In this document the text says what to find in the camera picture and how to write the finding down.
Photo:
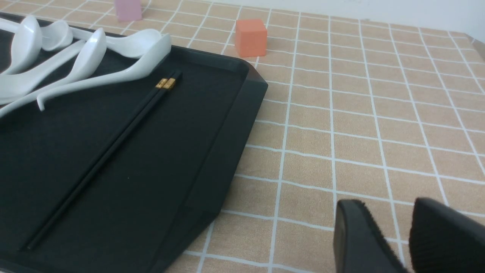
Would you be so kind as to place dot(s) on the white ceramic spoon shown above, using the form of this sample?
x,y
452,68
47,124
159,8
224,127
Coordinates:
x,y
26,43
55,36
86,62
17,86
140,69
134,46

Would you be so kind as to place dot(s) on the pink cube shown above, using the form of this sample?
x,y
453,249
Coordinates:
x,y
128,10

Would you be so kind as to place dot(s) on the orange cube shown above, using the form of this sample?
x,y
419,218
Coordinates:
x,y
251,38

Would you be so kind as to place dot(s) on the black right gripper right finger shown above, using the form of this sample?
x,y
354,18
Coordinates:
x,y
443,240

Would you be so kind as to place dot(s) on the black chopstick gold band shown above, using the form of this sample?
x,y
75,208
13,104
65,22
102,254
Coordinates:
x,y
94,167
113,151

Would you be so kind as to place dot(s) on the black plastic tray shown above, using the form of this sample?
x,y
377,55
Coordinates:
x,y
124,177

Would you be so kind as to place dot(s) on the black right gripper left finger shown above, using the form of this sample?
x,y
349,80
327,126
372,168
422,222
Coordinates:
x,y
358,244

